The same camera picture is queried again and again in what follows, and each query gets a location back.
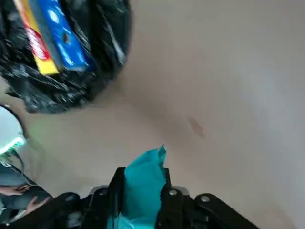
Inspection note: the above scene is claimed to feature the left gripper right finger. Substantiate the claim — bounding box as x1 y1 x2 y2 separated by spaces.
154 167 260 229

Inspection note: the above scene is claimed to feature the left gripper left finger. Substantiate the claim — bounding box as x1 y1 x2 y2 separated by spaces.
7 167 126 229

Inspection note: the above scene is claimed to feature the teal snack box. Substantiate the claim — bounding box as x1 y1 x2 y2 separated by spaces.
106 144 167 229

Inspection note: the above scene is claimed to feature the yellow red wafer box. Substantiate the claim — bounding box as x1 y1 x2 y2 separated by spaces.
13 0 60 76

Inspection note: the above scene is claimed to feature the blue snack box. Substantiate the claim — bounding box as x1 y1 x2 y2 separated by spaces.
30 0 90 72

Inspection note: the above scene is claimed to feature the black plastic bag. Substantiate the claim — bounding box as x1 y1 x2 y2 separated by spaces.
0 0 132 114

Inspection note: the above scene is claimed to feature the black left base cable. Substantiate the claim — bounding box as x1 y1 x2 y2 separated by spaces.
4 150 27 176

